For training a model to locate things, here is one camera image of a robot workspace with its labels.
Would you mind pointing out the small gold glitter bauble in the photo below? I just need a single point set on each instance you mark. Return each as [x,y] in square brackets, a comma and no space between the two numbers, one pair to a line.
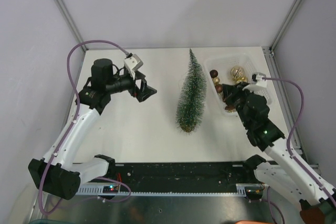
[216,80]

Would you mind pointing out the left aluminium frame post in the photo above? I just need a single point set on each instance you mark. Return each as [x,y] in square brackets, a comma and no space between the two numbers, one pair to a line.
[69,20]

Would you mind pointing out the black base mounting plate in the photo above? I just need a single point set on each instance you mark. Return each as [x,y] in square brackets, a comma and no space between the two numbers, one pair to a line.
[182,174]

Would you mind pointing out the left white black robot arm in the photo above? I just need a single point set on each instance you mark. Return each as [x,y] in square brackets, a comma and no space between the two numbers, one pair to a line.
[56,173]

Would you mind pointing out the white perforated plastic basket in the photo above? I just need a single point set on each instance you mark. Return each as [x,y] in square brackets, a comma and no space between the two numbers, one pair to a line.
[223,64]

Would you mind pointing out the gold bauble cluster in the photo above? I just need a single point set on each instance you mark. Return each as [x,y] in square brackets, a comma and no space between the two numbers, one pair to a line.
[242,79]

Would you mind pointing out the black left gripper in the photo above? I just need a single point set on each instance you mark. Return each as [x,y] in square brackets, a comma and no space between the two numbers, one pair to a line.
[145,91]

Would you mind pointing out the small green bottlebrush christmas tree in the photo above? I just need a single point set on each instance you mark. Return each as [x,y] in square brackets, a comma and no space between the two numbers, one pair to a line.
[191,102]

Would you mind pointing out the dark brown bauble top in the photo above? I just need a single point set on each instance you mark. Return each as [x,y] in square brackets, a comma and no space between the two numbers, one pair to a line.
[213,73]

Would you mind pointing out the white slotted cable duct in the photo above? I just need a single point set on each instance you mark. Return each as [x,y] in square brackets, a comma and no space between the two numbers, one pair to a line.
[240,190]

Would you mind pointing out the large gold striped bauble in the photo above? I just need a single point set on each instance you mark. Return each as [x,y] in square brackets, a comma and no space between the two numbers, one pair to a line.
[237,72]

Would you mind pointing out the dark brown bauble lower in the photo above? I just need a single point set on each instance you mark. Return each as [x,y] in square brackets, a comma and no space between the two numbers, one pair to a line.
[219,88]

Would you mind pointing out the aluminium frame post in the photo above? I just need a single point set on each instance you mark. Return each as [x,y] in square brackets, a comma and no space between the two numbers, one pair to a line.
[286,23]
[69,20]

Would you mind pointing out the dark brown bauble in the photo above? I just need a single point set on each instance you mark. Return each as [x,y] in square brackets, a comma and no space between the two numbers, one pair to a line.
[213,73]
[219,88]

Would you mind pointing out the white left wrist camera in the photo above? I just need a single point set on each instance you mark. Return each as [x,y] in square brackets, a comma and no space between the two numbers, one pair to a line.
[133,63]

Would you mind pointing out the right aluminium frame post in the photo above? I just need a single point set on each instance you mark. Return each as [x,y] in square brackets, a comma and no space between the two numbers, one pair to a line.
[286,23]

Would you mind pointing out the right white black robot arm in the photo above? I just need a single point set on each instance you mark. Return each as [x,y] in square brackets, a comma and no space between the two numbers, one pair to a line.
[296,180]

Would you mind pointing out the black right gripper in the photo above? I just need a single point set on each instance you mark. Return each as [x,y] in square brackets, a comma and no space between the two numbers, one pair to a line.
[229,92]

